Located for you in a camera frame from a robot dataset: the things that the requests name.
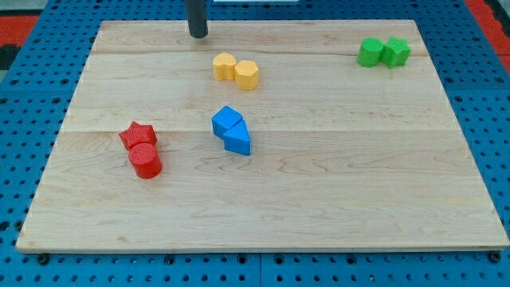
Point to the yellow hexagon block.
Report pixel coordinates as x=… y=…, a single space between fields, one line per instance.
x=246 y=75

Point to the yellow heart block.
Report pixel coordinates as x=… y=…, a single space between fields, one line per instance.
x=223 y=67

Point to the blue triangle block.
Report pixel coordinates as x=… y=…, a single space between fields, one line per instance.
x=237 y=139

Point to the blue cube block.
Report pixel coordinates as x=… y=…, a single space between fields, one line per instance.
x=224 y=120

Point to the wooden board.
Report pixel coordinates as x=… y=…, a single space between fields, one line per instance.
x=344 y=158

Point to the red cylinder block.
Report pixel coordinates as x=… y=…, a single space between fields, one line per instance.
x=145 y=160

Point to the red star block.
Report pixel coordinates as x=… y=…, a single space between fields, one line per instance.
x=138 y=134

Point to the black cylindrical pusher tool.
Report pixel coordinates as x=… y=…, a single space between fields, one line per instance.
x=196 y=18

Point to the green cylinder block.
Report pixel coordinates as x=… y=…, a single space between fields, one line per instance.
x=370 y=51

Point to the green star block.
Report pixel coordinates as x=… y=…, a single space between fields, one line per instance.
x=395 y=52

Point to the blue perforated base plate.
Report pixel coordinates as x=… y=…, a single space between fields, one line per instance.
x=36 y=91

